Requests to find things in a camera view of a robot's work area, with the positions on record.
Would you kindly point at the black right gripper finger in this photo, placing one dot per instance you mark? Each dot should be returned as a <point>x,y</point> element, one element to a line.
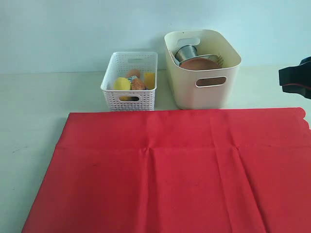
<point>297,75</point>

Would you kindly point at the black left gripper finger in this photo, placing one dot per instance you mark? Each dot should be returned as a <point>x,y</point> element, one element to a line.
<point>296,89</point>

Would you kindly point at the pale green bowl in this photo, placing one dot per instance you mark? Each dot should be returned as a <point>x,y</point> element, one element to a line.
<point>215,58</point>

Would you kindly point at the brown round plate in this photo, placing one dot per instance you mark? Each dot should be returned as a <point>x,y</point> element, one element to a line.
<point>203,64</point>

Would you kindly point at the red tablecloth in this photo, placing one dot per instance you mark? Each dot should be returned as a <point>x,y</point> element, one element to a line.
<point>182,171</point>

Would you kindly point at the stainless steel cup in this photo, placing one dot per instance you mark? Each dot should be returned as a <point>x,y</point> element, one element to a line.
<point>186,52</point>

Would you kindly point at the yellow cheese wedge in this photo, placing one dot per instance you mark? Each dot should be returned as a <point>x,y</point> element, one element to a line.
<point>150,80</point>

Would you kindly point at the fried chicken piece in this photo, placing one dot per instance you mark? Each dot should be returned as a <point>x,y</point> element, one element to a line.
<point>137,84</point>

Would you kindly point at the brown egg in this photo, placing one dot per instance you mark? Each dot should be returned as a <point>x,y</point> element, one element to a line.
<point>133,72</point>

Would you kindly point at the blue white milk carton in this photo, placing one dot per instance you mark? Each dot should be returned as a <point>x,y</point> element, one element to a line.
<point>132,78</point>

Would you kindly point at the yellow lemon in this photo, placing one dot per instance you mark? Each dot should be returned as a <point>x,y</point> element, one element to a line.
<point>123,84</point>

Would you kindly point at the cream plastic bin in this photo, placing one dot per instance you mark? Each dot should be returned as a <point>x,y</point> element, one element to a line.
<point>201,89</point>

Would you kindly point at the white perforated basket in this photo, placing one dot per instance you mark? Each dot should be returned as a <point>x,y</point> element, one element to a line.
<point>120,63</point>

